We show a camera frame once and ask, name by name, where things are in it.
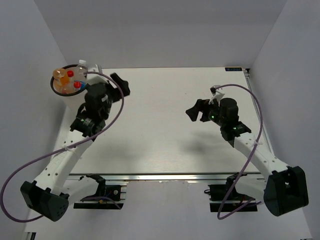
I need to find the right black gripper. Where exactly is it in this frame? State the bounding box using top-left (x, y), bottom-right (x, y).
top-left (185, 97), bottom-right (226, 128)

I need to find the blue-label bottle white cap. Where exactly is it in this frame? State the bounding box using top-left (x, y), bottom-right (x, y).
top-left (74, 59), bottom-right (88, 79)

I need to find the small clear red-label bottle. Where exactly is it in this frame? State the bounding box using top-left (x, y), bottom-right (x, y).
top-left (60, 81), bottom-right (85, 94)

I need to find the large clear red-label bottle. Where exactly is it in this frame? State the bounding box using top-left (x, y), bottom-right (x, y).
top-left (66, 70), bottom-right (75, 82)

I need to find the orange juice bottle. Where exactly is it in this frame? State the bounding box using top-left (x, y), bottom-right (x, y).
top-left (52, 68), bottom-right (71, 88)

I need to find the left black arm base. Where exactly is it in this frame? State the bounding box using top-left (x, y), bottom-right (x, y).
top-left (73, 174), bottom-right (127, 210)

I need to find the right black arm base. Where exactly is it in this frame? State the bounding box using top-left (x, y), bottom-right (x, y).
top-left (203, 173), bottom-right (258, 213)

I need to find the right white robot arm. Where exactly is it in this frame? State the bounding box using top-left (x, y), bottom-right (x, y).
top-left (185, 98), bottom-right (309, 217)

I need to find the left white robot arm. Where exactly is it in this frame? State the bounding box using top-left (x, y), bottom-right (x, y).
top-left (20, 72), bottom-right (131, 222)

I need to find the white bin with black rim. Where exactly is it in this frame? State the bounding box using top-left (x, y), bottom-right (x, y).
top-left (50, 60), bottom-right (102, 113)

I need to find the blue table label sticker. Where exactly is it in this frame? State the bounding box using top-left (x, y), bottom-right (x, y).
top-left (224, 67), bottom-right (243, 72)

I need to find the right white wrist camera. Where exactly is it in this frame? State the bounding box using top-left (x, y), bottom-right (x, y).
top-left (209, 85), bottom-right (225, 105)

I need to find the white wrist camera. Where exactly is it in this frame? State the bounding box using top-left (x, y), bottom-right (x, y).
top-left (86, 64), bottom-right (103, 78)
top-left (209, 85), bottom-right (225, 105)

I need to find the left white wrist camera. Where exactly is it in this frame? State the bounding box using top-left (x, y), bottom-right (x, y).
top-left (86, 64), bottom-right (103, 78)

